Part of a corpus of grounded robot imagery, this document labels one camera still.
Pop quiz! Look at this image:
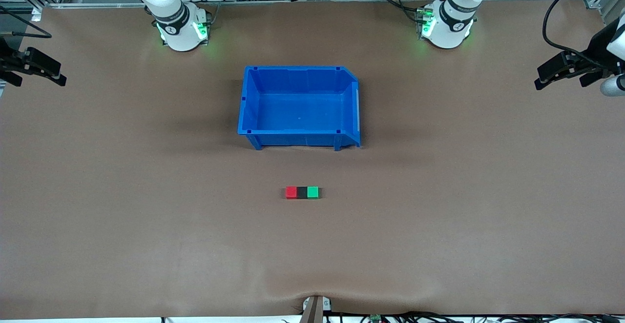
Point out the blue plastic storage bin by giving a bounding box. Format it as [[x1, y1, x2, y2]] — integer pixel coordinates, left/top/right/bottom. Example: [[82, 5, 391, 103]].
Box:
[[237, 65, 362, 152]]

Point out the brown camera mount post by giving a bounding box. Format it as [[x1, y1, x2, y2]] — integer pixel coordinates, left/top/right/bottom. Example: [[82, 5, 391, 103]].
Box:
[[299, 295, 333, 323]]

